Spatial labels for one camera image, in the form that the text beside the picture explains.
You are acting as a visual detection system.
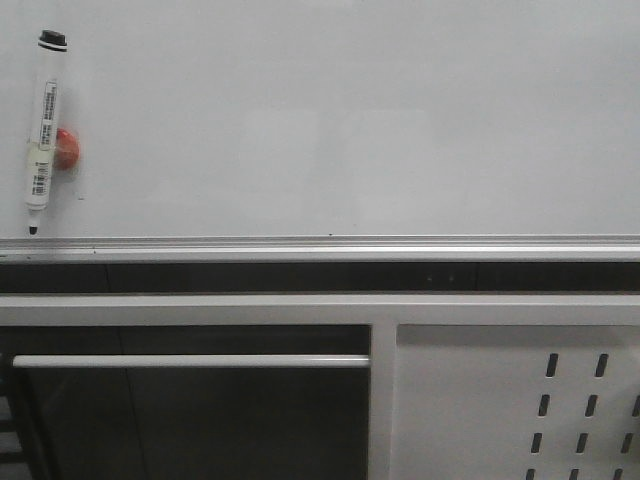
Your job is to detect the red round magnet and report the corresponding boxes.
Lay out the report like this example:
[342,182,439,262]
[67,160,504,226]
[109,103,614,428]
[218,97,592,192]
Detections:
[54,128,80,171]

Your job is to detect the white black-tip whiteboard marker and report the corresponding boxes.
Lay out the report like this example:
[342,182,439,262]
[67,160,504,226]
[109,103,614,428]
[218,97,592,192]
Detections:
[25,30,68,236]

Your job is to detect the white metal whiteboard stand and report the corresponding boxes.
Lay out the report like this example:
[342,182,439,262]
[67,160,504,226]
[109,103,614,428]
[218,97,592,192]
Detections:
[1,294,639,479]

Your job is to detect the white perforated pegboard panel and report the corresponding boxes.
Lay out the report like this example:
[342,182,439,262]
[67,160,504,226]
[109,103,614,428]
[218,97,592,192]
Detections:
[392,325,639,479]

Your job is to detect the white horizontal rail bar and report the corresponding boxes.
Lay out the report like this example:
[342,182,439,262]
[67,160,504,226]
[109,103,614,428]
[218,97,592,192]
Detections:
[11,354,370,369]

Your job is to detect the white whiteboard with aluminium frame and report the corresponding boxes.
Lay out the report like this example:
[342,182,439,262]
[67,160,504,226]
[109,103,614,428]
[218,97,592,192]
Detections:
[1,1,639,263]

